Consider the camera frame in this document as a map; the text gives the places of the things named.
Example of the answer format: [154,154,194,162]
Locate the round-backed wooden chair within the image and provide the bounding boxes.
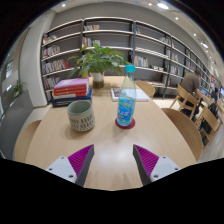
[161,107,204,162]
[134,79,156,98]
[13,119,42,163]

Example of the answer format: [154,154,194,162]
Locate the grey bookshelf unit with books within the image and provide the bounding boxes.
[40,16,218,101]

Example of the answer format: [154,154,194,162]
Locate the patterned ceramic mug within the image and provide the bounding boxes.
[66,100,96,132]

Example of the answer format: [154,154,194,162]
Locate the open magazine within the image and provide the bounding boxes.
[110,87,150,102]

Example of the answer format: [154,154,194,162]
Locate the ceiling lights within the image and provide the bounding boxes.
[61,1,209,49]

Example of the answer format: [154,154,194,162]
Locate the red hardcover book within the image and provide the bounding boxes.
[52,89,90,99]
[53,84,89,94]

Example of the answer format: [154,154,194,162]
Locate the small leafy ledge plant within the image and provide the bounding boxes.
[12,79,27,98]

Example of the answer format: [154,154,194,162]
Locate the clear bottle with blue cap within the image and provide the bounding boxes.
[116,64,138,128]

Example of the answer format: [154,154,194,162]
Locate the person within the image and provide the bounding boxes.
[180,68,208,118]

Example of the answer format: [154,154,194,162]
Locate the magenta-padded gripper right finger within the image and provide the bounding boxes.
[132,143,181,187]

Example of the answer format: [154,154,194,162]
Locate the pink book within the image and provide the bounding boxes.
[53,77,90,90]

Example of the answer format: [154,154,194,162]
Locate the flat round red coaster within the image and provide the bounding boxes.
[114,118,136,130]

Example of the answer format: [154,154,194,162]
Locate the dark blue book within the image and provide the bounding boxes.
[50,88,93,108]

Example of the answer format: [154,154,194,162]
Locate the potted green plant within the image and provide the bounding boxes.
[67,43,133,89]

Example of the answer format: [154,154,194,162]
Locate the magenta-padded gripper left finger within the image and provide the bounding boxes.
[45,143,95,187]

